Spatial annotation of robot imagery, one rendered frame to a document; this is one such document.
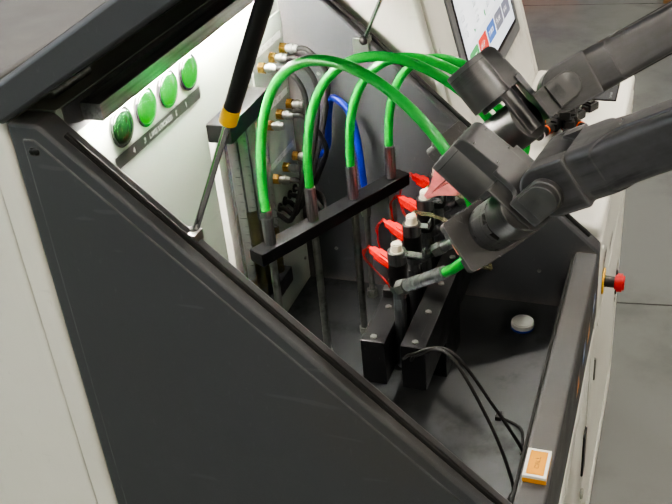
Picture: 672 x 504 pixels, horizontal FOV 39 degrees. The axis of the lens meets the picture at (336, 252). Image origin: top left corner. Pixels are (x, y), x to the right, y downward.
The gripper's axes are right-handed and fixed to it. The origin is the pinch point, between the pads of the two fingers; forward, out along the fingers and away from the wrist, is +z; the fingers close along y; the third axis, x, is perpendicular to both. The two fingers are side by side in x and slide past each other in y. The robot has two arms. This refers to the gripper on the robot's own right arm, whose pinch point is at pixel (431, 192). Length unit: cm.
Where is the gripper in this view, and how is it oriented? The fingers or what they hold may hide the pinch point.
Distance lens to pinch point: 130.7
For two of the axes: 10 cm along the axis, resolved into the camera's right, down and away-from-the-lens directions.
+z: -5.2, 4.2, 7.4
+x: -5.7, 4.8, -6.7
